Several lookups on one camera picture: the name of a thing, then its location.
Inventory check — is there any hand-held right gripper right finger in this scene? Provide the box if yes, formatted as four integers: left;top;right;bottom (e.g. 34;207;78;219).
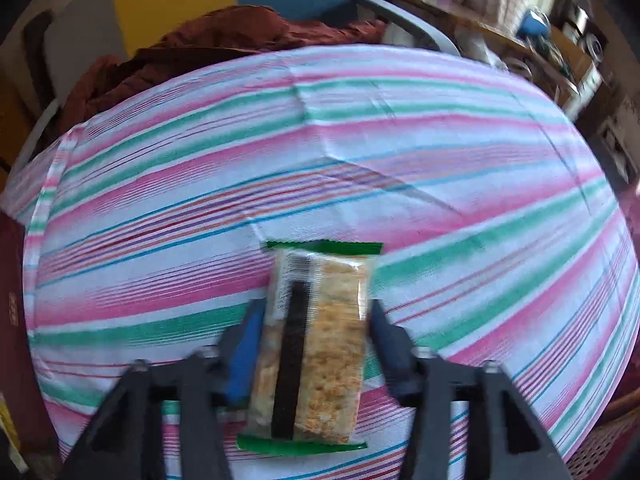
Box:
369;299;572;480

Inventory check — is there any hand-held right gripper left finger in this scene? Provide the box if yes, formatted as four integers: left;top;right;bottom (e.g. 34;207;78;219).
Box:
60;299;267;480

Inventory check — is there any green-edged cracker packet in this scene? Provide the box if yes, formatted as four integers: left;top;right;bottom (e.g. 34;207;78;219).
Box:
236;240;398;457

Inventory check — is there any striped tablecloth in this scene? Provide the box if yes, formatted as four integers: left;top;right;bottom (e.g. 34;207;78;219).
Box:
0;45;640;480

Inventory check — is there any wicker basket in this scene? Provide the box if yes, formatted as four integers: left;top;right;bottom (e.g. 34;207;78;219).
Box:
565;400;640;480

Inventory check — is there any rust brown cloth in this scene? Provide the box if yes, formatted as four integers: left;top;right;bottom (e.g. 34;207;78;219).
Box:
60;5;388;133

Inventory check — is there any wooden window shelf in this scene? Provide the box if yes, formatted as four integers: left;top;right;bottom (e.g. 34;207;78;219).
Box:
370;0;581;106

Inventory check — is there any grey yellow blue chair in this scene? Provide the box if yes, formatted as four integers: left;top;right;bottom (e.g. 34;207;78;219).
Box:
0;0;461;171

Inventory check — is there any black rolled mat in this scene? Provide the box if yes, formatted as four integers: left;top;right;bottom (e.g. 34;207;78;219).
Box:
22;10;57;111

